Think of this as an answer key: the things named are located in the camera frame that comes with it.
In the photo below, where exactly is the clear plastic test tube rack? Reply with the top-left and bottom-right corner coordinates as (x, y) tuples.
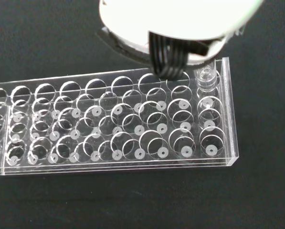
(0, 57), (240, 177)

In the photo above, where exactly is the black bench cloth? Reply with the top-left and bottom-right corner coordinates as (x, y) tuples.
(0, 0), (285, 229)

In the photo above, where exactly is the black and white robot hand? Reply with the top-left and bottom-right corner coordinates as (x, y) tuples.
(96, 0), (264, 79)

